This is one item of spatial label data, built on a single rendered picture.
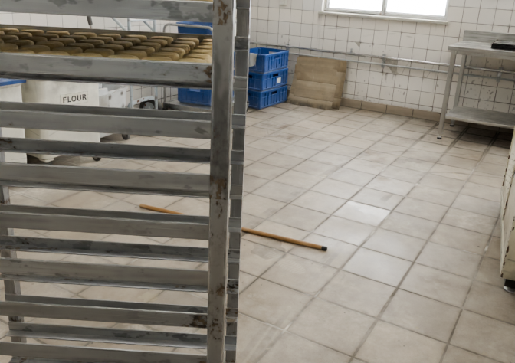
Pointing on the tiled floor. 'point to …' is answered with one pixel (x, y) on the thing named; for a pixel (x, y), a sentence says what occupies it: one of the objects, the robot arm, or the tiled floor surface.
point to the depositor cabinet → (508, 223)
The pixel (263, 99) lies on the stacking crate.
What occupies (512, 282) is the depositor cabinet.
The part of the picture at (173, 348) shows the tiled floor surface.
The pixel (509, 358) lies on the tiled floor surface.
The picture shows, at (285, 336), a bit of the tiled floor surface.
